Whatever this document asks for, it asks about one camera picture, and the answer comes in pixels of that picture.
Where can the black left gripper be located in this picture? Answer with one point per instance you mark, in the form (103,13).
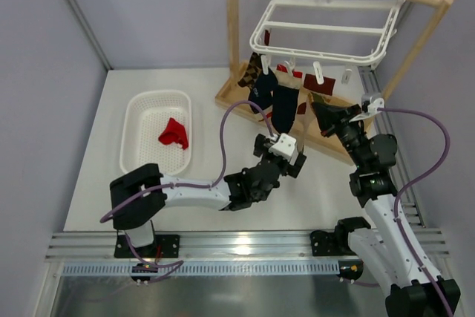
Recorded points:
(297,162)

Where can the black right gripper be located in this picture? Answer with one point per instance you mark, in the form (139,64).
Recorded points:
(341,121)

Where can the beige striped green sock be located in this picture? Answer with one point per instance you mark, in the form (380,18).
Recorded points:
(321,93)

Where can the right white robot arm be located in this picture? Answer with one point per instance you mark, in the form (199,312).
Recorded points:
(411,284)

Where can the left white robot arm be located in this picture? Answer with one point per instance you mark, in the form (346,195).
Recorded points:
(139,195)

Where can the white plastic clip hanger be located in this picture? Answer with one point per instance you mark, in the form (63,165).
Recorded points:
(321,32)

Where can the navy blue sock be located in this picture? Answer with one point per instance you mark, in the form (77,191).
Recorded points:
(285,102)

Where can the navy sock beige red toe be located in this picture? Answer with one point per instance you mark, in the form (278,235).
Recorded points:
(261,92)

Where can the wooden rack with tray base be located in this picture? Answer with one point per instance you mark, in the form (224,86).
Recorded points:
(307,132)

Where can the brown argyle sock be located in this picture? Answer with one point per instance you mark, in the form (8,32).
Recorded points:
(258,64)

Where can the white perforated plastic basket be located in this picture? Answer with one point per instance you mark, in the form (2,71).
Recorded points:
(146,117)

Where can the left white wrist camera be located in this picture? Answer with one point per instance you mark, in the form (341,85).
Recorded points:
(283,145)

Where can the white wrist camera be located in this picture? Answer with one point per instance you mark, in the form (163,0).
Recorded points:
(283,145)
(371,103)

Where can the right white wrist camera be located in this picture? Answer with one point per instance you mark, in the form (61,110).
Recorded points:
(371,103)

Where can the slotted grey cable duct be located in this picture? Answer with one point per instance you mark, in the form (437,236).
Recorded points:
(205,268)

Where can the aluminium mounting rail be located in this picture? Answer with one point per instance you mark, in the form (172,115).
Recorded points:
(191,245)

